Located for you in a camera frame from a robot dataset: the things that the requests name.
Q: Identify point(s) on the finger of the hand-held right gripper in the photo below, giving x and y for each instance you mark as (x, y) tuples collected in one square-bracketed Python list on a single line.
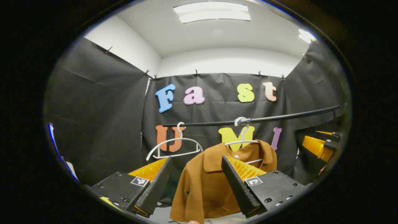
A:
[(335, 136), (315, 147)]

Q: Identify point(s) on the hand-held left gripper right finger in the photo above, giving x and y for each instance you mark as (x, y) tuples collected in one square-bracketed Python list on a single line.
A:
[(238, 186)]

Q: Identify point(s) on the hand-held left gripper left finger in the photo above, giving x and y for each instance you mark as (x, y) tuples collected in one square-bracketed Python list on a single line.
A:
[(154, 189)]

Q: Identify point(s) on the brown collared shirt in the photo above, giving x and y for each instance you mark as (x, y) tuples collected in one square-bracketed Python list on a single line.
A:
[(202, 186)]

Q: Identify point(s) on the white plastic clothes hanger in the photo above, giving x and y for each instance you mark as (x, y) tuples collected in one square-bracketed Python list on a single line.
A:
[(177, 139), (242, 142)]

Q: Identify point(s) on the black backdrop cloth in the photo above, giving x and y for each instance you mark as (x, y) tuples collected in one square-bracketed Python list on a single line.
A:
[(102, 124)]

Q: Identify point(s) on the small ceiling light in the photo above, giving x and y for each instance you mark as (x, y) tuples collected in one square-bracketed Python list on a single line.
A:
[(306, 35)]

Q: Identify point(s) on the large rectangular ceiling light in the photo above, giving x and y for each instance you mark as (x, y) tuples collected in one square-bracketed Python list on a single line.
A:
[(211, 11)]

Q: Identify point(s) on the black clothes rail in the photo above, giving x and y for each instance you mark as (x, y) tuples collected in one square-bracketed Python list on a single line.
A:
[(279, 117)]

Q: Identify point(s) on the white tie on rail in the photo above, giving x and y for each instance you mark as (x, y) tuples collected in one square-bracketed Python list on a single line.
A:
[(242, 120)]

